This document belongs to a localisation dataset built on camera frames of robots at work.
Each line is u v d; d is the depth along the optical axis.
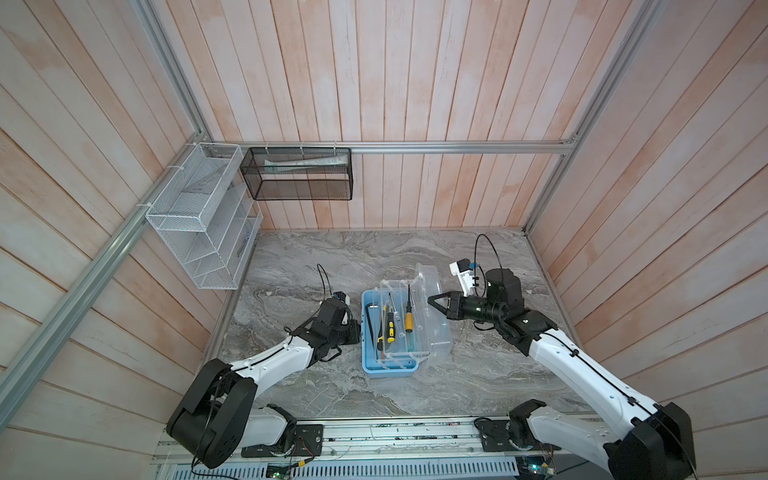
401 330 0.78
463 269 0.69
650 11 0.68
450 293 0.70
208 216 0.73
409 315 0.81
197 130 0.88
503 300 0.59
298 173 1.03
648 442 0.38
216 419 0.41
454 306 0.66
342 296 0.82
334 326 0.70
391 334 0.76
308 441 0.73
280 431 0.61
